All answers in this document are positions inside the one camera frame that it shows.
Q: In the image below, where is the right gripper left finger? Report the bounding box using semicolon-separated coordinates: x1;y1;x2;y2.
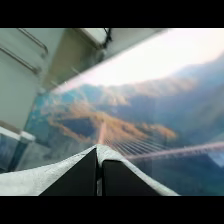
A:
39;148;99;197

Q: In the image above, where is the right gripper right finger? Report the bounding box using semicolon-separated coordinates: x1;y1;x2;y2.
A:
101;159;162;197

